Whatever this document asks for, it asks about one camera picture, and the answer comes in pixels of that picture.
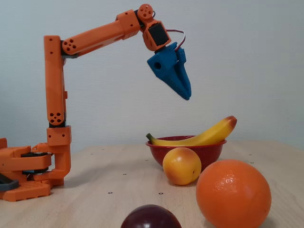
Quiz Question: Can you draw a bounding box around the dark purple plastic plum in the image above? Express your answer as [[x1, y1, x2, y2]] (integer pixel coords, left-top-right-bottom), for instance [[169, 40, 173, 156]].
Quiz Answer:
[[120, 204, 182, 228]]

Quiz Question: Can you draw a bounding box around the dark grey base clamp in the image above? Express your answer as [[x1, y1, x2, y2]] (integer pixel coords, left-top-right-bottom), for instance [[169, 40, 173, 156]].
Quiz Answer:
[[0, 173, 19, 192]]

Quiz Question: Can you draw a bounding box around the yellow plastic banana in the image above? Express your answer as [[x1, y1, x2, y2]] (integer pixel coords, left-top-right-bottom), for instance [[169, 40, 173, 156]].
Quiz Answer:
[[145, 115, 238, 147]]

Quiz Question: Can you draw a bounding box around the red speckled bowl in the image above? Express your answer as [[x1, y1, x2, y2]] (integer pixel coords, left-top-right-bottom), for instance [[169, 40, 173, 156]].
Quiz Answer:
[[145, 135, 227, 173]]

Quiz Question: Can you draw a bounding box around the red white black servo cable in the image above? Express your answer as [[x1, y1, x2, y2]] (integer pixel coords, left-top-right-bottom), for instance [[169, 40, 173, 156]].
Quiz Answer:
[[152, 10, 187, 52]]

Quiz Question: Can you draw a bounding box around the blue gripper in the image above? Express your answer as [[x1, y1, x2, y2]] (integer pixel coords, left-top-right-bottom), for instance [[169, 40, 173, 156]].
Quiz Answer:
[[146, 42, 192, 101]]

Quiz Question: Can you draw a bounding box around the orange plastic orange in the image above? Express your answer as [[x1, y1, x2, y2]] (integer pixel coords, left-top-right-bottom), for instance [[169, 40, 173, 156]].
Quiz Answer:
[[196, 159, 272, 228]]

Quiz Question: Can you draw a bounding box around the yellow-orange plastic peach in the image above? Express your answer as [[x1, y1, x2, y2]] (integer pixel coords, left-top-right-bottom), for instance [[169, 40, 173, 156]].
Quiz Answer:
[[162, 147, 202, 186]]

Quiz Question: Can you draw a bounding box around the orange robot base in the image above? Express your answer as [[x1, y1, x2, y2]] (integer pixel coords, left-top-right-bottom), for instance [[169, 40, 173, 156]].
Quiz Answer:
[[0, 137, 52, 202]]

